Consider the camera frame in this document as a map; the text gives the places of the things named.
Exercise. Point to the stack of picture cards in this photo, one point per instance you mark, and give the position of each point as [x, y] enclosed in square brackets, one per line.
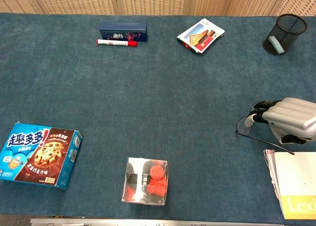
[200, 36]

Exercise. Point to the woven wicker folding screen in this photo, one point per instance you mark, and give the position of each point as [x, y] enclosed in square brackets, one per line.
[153, 1]

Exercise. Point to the red white marker pen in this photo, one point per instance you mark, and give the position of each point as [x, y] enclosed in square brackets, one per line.
[113, 43]

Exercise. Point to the teal blue table cloth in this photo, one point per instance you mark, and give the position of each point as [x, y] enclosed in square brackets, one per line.
[148, 100]

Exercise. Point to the thin black metal eyeglasses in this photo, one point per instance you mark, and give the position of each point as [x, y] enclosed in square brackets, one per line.
[243, 127]

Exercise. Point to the blue chocolate cookie box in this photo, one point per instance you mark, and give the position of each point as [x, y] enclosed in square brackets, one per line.
[39, 156]

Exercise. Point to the white yellow Lexicon book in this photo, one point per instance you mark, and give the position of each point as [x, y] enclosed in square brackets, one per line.
[296, 181]

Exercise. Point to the clear box with red caps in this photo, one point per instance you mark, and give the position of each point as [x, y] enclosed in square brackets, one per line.
[153, 181]

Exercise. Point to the pale teal eraser block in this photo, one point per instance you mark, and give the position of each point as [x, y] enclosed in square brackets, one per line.
[276, 45]

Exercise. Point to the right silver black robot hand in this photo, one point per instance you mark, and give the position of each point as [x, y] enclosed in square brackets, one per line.
[291, 117]

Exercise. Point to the black mesh pen holder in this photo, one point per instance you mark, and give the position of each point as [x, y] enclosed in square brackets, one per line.
[288, 38]

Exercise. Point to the navy blue rectangular box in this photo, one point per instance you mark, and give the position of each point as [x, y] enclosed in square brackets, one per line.
[123, 29]

